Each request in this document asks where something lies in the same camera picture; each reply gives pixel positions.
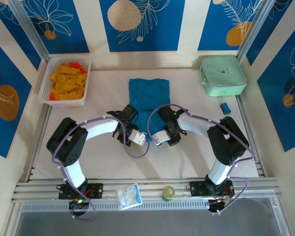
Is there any mint green zip case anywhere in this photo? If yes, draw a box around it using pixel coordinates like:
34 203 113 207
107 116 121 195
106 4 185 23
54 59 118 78
199 54 248 97

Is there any grey slotted cable duct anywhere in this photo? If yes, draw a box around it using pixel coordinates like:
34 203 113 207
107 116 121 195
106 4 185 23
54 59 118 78
22 199 273 213

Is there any black controller board mount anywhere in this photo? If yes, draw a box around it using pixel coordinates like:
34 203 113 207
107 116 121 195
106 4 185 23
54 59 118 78
207 196 233 215
68 198 89 217

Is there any blue t-shirt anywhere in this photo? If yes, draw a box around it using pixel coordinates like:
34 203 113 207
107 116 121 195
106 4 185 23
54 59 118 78
127 78 172 142

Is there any aluminium frame post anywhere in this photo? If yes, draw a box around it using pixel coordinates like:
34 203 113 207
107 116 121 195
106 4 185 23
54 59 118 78
8 0 50 59
237 0 277 62

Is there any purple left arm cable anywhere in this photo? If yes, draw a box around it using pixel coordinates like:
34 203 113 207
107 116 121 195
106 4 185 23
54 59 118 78
51 115 150 221

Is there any yellow cloths pile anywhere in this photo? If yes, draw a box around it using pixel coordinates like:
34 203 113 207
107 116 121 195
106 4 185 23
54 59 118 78
50 64 89 101

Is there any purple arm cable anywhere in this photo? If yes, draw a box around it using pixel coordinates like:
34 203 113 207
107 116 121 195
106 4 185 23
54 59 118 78
51 115 150 221
147 104 256 216

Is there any aluminium side rail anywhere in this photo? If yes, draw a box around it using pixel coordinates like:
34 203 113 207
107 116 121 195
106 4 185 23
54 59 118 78
26 105 52 182
237 94 267 177

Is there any blue floral wall poster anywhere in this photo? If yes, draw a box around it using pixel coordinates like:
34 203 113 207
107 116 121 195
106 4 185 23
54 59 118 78
0 0 41 71
245 0 295 66
22 0 90 55
0 35 32 158
257 23 295 152
99 0 186 53
198 0 270 52

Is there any aluminium cross rail frame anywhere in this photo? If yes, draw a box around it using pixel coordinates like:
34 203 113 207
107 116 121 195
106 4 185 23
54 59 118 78
11 178 278 204

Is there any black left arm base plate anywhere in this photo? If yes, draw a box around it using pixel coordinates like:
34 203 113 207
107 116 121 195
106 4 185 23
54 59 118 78
58 182 104 200

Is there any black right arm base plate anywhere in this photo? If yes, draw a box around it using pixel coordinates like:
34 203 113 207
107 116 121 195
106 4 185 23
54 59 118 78
189 180 234 197

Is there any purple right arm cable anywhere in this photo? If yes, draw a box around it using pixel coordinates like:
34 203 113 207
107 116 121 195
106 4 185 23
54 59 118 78
147 104 256 216

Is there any clear wipes packet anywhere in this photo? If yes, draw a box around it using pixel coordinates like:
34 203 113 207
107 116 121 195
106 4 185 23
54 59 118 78
115 182 143 211

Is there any white plastic basket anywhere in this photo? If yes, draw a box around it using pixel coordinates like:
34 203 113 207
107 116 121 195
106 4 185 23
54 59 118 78
37 54 92 108

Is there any small blue eraser block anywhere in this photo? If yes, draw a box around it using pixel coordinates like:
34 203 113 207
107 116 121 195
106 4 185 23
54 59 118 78
219 102 232 116

